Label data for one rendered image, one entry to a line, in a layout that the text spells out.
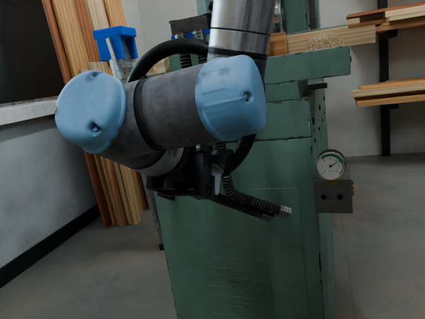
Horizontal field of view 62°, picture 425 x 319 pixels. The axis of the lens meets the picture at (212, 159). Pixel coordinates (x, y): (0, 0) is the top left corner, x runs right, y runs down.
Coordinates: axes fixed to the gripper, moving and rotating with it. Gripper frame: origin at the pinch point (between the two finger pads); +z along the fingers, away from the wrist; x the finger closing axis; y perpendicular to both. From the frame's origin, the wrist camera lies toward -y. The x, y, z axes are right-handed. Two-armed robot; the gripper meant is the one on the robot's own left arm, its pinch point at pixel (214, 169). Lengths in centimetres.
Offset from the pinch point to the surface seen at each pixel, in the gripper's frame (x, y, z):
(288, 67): 11.3, -25.7, 12.6
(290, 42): 10.1, -38.7, 22.9
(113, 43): -80, -79, 63
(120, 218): -116, -3, 135
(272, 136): 6.4, -12.5, 20.3
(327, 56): 19.5, -26.8, 11.9
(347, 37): 24, -38, 23
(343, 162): 21.7, -4.7, 17.5
